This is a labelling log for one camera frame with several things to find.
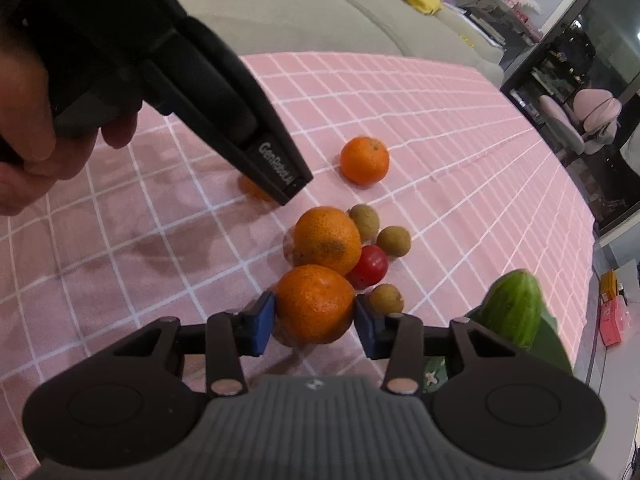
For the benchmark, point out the orange box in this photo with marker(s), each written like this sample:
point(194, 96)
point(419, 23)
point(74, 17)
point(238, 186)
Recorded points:
point(609, 285)

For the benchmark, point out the cluttered desk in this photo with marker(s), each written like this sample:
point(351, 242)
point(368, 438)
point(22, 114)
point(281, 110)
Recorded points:
point(492, 10)

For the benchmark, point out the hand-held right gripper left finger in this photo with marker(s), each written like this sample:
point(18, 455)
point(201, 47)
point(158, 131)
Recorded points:
point(262, 325)

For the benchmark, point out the beige sofa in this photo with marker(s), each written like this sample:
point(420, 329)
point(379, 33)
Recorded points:
point(300, 10)

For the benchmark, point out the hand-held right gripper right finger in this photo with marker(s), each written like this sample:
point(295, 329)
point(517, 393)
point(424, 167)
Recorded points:
point(368, 332)

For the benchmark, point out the pink checked tablecloth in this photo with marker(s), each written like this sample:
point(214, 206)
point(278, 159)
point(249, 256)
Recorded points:
point(450, 135)

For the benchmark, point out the person's left hand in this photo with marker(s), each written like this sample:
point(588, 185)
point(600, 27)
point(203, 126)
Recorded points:
point(25, 110)

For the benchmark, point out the black framed glass door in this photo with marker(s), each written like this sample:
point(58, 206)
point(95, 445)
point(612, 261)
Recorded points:
point(600, 35)

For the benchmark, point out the pink box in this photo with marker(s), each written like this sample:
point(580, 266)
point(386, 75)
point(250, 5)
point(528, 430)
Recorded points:
point(614, 322)

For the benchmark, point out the right kiwi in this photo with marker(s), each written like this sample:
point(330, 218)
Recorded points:
point(394, 241)

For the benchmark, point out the small brown longan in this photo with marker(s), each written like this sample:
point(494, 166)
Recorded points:
point(386, 299)
point(365, 221)

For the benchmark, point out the pink office chair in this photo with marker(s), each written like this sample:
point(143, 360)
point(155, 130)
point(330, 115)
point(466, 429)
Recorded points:
point(595, 110)

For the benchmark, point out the green bowl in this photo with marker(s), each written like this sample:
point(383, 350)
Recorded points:
point(552, 345)

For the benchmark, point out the red tomato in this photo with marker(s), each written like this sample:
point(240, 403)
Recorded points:
point(369, 266)

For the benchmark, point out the spotted orange mandarin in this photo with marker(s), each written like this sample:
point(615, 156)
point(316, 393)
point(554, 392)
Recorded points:
point(327, 240)

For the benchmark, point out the green cucumber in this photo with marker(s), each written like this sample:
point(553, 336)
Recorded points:
point(512, 307)

